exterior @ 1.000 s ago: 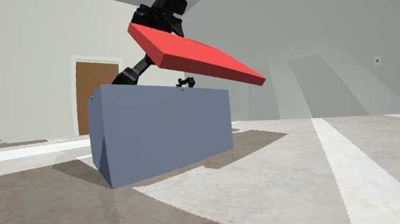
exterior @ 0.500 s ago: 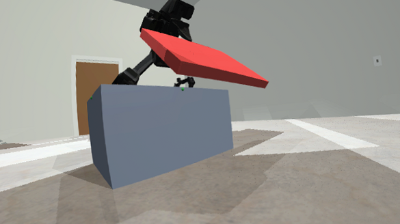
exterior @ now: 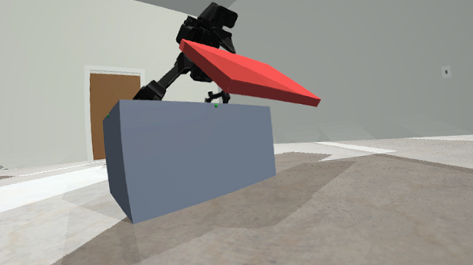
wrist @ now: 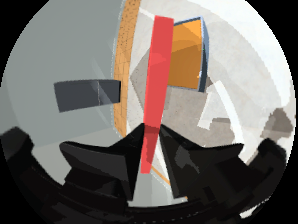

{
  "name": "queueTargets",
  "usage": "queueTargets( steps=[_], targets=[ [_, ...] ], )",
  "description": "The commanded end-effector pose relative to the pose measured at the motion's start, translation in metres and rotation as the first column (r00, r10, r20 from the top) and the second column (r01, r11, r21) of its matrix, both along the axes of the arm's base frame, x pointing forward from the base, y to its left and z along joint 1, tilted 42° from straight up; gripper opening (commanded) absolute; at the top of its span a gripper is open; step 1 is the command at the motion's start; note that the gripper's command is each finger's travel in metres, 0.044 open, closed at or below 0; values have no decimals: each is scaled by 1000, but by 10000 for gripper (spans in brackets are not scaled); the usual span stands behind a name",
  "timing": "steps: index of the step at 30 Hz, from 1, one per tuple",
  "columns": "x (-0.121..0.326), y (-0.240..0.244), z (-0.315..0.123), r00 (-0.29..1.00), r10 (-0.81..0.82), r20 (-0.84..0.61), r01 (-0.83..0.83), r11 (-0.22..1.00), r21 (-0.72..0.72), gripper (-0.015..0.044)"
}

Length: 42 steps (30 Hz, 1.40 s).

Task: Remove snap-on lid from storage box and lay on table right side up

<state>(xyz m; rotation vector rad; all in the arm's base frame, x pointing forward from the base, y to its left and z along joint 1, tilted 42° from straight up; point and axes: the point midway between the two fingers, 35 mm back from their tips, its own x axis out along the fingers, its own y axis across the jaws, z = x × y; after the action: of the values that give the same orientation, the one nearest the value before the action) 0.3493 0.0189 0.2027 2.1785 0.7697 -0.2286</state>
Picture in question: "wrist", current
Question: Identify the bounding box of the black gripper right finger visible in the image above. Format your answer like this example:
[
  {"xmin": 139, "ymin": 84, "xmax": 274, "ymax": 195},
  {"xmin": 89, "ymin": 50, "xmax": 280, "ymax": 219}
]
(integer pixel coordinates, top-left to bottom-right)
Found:
[{"xmin": 158, "ymin": 124, "xmax": 245, "ymax": 200}]

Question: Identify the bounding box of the red lid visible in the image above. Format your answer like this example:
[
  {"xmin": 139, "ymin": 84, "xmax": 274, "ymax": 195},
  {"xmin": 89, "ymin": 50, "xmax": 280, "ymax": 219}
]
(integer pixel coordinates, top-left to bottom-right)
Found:
[{"xmin": 140, "ymin": 15, "xmax": 174, "ymax": 173}]

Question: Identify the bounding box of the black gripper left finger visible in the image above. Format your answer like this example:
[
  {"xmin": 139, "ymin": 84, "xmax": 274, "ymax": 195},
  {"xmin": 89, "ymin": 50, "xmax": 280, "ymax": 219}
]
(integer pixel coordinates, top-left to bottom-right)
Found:
[{"xmin": 59, "ymin": 124, "xmax": 145, "ymax": 201}]

